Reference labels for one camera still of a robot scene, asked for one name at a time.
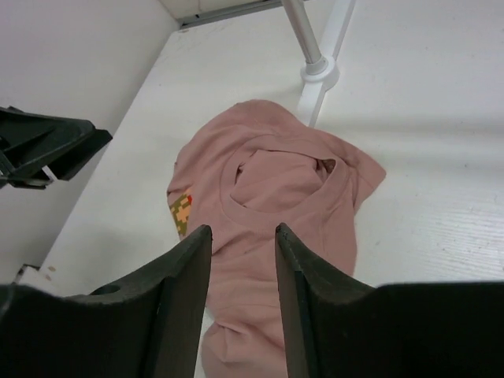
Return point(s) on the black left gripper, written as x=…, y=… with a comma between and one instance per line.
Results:
x=37, y=149

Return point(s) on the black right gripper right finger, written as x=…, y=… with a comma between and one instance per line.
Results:
x=337, y=326

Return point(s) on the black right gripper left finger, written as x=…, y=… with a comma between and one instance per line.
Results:
x=146, y=324

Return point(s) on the pink printed t shirt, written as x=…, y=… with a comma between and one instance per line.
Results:
x=249, y=169

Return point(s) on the white clothes rack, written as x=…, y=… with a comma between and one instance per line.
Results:
x=320, y=73

